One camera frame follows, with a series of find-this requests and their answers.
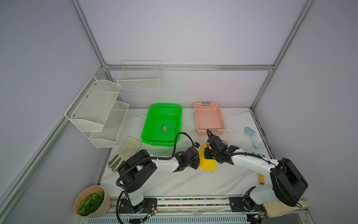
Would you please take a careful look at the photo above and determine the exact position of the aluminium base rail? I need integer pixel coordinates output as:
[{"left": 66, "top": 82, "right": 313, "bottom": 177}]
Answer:
[{"left": 118, "top": 196, "right": 266, "bottom": 214}]

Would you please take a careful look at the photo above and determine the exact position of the light blue garden trowel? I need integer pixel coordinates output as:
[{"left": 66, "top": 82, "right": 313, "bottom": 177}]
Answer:
[{"left": 244, "top": 127, "right": 260, "bottom": 149}]

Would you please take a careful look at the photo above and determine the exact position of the yellow paper napkin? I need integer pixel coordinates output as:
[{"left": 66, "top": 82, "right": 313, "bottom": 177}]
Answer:
[{"left": 199, "top": 143, "right": 217, "bottom": 171}]

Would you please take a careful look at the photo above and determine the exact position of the green plastic basket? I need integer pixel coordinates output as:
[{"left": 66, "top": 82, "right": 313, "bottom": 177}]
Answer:
[{"left": 141, "top": 104, "right": 183, "bottom": 147}]

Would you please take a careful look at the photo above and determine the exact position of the white wire basket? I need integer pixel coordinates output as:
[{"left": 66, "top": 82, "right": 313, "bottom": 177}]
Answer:
[{"left": 117, "top": 60, "right": 162, "bottom": 91}]

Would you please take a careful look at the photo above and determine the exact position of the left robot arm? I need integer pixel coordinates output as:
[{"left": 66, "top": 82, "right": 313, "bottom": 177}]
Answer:
[{"left": 116, "top": 132, "right": 200, "bottom": 224}]

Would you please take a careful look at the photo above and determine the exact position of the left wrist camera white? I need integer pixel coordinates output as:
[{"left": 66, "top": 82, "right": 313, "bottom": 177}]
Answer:
[{"left": 194, "top": 142, "right": 200, "bottom": 149}]

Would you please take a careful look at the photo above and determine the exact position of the cream work glove right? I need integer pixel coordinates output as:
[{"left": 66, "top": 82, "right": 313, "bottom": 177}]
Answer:
[{"left": 263, "top": 202, "right": 300, "bottom": 218}]

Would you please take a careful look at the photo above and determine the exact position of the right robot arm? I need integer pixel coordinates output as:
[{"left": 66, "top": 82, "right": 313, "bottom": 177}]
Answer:
[{"left": 204, "top": 133, "right": 308, "bottom": 211}]

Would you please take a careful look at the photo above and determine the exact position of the blue yellow garden rake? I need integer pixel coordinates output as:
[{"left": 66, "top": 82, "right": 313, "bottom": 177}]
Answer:
[{"left": 259, "top": 174, "right": 265, "bottom": 185}]

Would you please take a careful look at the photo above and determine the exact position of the paper bag with greens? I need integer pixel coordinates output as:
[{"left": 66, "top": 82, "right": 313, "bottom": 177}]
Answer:
[{"left": 74, "top": 185, "right": 111, "bottom": 218}]

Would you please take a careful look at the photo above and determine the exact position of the pink plastic basket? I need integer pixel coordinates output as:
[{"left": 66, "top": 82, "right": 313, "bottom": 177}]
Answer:
[{"left": 194, "top": 102, "right": 226, "bottom": 136}]

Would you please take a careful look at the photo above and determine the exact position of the white mesh two-tier shelf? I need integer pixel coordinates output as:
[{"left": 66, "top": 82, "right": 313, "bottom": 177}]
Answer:
[{"left": 64, "top": 76, "right": 129, "bottom": 148}]

